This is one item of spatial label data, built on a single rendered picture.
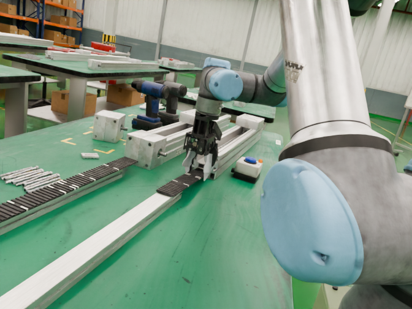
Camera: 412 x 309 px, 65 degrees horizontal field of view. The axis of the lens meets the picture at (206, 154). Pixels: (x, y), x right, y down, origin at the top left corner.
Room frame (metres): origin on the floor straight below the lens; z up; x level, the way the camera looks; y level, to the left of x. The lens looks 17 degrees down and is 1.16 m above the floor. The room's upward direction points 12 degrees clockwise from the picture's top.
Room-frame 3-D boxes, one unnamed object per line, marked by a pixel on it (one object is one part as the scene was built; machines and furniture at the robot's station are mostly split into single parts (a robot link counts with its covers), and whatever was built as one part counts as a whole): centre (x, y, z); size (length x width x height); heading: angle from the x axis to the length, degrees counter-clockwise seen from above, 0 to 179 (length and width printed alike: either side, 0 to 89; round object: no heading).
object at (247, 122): (1.63, -0.18, 0.87); 0.16 x 0.11 x 0.07; 163
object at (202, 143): (0.94, 0.02, 0.94); 0.09 x 0.08 x 0.12; 163
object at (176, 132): (1.45, 0.07, 0.82); 0.80 x 0.10 x 0.09; 163
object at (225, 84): (0.86, -0.02, 1.10); 0.11 x 0.11 x 0.08; 15
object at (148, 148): (1.02, 0.19, 0.83); 0.12 x 0.09 x 0.10; 73
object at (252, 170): (1.09, -0.15, 0.81); 0.10 x 0.08 x 0.06; 73
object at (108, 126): (1.21, 0.37, 0.83); 0.11 x 0.10 x 0.10; 92
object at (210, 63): (0.95, 0.02, 1.10); 0.09 x 0.08 x 0.11; 15
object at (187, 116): (1.45, 0.07, 0.87); 0.16 x 0.11 x 0.07; 163
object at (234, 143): (1.39, -0.11, 0.82); 0.80 x 0.10 x 0.09; 163
